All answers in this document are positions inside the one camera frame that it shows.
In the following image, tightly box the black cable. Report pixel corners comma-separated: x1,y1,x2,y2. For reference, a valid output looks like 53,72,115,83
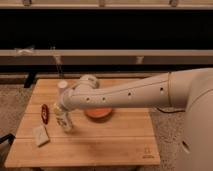
155,106,186,114

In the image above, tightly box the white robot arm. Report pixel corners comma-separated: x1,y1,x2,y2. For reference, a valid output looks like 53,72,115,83
54,68,213,171

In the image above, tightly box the black table leg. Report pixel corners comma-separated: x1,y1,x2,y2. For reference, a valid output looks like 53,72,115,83
24,72,37,88

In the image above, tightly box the orange bowl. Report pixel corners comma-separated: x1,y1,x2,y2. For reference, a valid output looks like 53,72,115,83
84,108,112,119

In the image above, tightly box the red snack packet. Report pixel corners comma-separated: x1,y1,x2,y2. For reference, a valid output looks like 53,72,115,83
41,104,49,124

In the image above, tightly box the black object at left edge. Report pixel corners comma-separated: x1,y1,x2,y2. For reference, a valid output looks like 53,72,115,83
0,133,15,145

